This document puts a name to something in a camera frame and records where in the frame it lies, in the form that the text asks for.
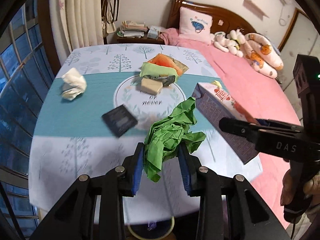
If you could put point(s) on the white embroidered pillow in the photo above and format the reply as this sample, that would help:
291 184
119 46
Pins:
194 23

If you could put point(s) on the hanging bags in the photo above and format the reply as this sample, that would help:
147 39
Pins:
109 16

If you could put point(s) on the beige soap block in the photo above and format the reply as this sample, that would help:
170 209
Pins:
149 86

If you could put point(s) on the pink bed sheet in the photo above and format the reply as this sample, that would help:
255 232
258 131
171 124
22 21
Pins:
261 96

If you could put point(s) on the small white box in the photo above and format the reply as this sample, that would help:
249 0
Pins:
154 32

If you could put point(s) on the crumpled white tissue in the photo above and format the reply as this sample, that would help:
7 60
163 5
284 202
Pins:
74 84

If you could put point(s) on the wooden nightstand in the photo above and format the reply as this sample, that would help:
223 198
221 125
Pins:
145 39

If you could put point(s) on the tree patterned bed cover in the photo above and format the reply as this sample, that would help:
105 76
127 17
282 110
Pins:
70 137

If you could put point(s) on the right hand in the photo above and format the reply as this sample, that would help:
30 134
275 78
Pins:
310 188

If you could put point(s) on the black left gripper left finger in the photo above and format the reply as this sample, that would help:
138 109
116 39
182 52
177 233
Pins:
133 172

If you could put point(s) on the green paper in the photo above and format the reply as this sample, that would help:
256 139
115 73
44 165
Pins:
164 137

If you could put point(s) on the wooden headboard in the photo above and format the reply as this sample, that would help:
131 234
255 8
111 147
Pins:
223 19

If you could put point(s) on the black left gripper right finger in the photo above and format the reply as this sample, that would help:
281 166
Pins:
189 167

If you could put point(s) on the round trash bin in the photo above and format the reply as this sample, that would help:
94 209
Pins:
153 229

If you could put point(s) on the cream curtain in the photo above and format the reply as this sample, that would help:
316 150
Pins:
76 24

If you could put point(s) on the green snack wrapper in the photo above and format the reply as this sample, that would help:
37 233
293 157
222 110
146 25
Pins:
165 75

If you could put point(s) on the small black card packet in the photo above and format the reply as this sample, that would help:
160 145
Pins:
119 120

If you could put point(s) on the plush toy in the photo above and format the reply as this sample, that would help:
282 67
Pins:
259 52

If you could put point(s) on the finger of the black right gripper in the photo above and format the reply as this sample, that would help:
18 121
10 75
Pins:
249 130

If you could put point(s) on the window metal grille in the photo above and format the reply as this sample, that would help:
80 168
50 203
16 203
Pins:
26 77

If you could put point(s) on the orange gold snack bag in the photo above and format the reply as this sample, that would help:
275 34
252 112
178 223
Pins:
167 61

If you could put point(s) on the stack of books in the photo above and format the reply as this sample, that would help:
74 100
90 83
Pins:
132 29

